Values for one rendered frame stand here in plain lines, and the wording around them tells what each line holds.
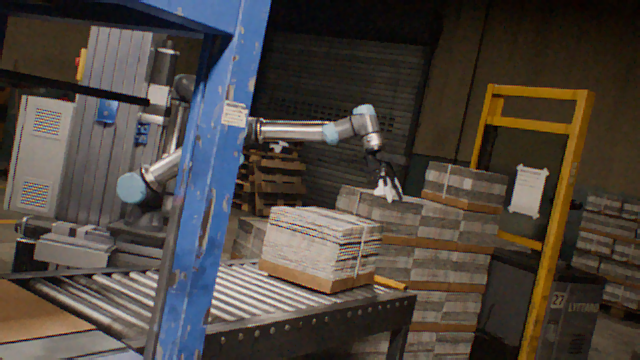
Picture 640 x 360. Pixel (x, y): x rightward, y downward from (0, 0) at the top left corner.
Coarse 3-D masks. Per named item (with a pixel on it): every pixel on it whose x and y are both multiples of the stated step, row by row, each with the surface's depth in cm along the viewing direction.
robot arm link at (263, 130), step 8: (256, 120) 249; (256, 128) 248; (264, 128) 248; (272, 128) 248; (280, 128) 248; (288, 128) 247; (296, 128) 247; (304, 128) 246; (312, 128) 246; (320, 128) 246; (256, 136) 248; (264, 136) 249; (272, 136) 249; (280, 136) 248; (288, 136) 248; (296, 136) 247; (304, 136) 247; (312, 136) 246; (320, 136) 246
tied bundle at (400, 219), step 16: (352, 192) 353; (336, 208) 362; (352, 208) 351; (368, 208) 340; (384, 208) 333; (400, 208) 339; (416, 208) 345; (384, 224) 335; (400, 224) 341; (416, 224) 347
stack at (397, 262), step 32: (256, 224) 320; (256, 256) 312; (384, 256) 339; (416, 256) 351; (448, 256) 364; (416, 320) 358; (320, 352) 328; (352, 352) 338; (384, 352) 350; (416, 352) 362
